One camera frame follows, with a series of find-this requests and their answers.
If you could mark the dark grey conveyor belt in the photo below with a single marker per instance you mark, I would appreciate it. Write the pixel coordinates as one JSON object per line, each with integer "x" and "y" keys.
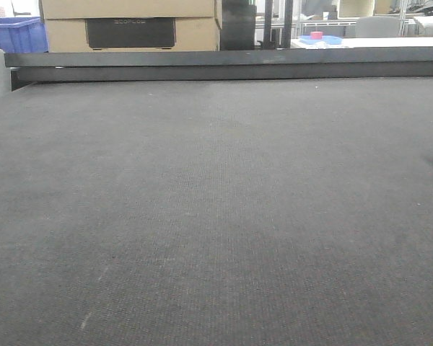
{"x": 217, "y": 213}

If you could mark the black box beside cardboard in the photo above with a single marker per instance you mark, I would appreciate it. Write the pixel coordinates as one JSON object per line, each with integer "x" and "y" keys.
{"x": 238, "y": 25}

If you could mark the lower cardboard box black label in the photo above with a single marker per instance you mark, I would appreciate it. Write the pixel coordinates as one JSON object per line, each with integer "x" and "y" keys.
{"x": 132, "y": 35}

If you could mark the upper cardboard box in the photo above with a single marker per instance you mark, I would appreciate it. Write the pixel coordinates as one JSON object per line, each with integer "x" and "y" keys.
{"x": 79, "y": 9}

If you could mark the blue tray on table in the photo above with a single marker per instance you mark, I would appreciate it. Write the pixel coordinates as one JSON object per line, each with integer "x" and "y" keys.
{"x": 325, "y": 39}

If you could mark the white background table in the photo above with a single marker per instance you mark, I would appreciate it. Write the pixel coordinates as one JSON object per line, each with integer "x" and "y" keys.
{"x": 384, "y": 42}

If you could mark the blue plastic crate background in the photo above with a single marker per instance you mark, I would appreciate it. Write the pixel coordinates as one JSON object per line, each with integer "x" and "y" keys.
{"x": 23, "y": 35}

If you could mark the black conveyor side rail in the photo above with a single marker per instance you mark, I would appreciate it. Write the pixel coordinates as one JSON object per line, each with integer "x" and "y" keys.
{"x": 226, "y": 65}

